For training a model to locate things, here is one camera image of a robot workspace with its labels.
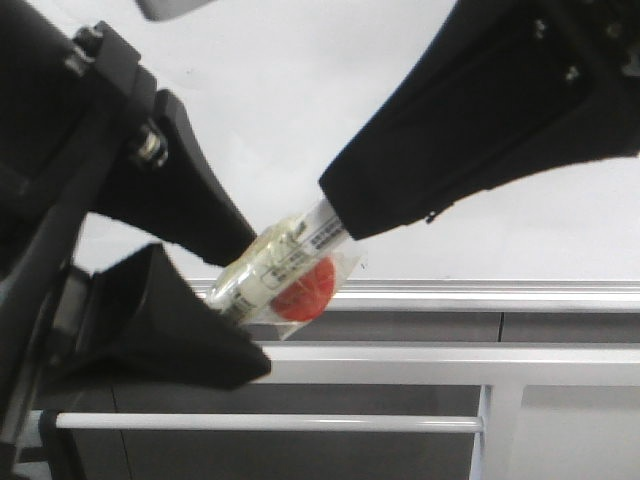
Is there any aluminium whiteboard tray rail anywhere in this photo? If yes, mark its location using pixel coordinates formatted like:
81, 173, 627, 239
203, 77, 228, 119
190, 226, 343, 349
327, 279, 639, 313

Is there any white whiteboard panel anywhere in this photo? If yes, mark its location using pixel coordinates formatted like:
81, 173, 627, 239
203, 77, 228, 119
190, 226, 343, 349
74, 0, 640, 282

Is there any white vertical stand post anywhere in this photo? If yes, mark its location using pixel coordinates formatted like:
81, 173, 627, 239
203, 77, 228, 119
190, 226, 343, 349
469, 384, 525, 479

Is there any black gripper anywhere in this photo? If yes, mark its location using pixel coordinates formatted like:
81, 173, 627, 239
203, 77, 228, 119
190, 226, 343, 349
1, 1, 256, 479

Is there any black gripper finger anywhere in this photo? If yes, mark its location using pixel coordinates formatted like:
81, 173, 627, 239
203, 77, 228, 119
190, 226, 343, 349
319, 1, 639, 240
44, 243, 271, 390

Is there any white whiteboard marker pen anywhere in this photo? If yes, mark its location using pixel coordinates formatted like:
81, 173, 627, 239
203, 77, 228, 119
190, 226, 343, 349
205, 199, 357, 330

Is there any white horizontal stand rod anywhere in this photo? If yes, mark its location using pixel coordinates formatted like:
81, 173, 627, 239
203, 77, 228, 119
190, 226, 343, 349
55, 413, 484, 434

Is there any red round magnet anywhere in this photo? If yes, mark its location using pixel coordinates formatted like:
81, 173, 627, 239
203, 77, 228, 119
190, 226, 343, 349
270, 258, 336, 322

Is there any white stand crossbar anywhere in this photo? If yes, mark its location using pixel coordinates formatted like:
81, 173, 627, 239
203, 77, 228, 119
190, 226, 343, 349
259, 342, 639, 387

